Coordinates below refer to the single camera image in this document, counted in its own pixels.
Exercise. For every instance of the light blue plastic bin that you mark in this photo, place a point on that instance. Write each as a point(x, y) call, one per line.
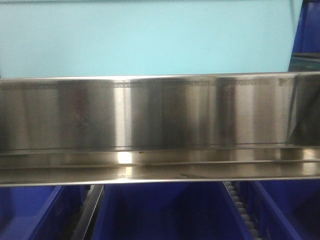
point(60, 38)

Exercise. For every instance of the dark blue bin lower centre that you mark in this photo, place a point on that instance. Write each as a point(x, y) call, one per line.
point(169, 211)

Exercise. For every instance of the dark blue bin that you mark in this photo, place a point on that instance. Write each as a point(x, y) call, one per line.
point(169, 211)
point(38, 212)
point(283, 209)
point(305, 55)

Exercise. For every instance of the dark blue bin lower left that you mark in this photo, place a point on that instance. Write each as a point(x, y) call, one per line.
point(38, 212)

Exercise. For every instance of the roller track with white wheels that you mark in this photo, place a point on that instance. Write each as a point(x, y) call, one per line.
point(242, 210)

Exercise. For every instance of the dark blue bin lower right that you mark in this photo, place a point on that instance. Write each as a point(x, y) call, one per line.
point(283, 209)

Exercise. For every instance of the dark blue bin upper right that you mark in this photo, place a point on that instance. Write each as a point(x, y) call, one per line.
point(305, 55)

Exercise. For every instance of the stainless steel shelf front rail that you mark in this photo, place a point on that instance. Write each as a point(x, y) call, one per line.
point(159, 128)

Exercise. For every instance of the steel divider rail left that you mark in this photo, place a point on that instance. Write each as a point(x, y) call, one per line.
point(87, 216)

